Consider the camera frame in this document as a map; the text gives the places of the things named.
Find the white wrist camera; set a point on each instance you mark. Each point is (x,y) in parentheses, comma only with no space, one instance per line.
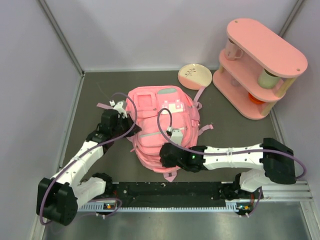
(175,135)
(120,107)

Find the pink three-tier shelf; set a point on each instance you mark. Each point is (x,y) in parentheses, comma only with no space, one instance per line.
(262,50)

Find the cream and pink plate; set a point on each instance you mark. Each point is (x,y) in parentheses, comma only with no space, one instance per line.
(195,76)

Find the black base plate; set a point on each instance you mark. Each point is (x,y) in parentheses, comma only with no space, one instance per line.
(172,201)

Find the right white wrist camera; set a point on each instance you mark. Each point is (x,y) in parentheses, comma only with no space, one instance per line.
(175,135)

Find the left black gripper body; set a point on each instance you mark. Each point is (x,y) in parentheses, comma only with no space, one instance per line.
(123,125)

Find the pink student backpack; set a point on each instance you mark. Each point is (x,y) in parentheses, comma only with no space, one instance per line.
(156,108)

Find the grey slotted cable duct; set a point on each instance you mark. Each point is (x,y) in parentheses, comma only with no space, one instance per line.
(92,207)

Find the orange bowl on shelf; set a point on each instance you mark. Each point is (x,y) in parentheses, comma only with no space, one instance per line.
(255,100)

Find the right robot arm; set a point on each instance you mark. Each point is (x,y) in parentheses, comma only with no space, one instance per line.
(266,163)

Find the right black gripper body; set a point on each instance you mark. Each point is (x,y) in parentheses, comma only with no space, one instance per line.
(167,163)

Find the pink mug on shelf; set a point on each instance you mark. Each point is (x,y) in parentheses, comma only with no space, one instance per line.
(232,51)

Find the pale green cup on shelf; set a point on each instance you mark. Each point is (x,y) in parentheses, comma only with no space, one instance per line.
(267,80)

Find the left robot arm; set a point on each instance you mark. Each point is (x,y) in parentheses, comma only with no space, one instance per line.
(59,197)

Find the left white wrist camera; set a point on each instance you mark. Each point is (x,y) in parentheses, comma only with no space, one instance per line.
(120,107)

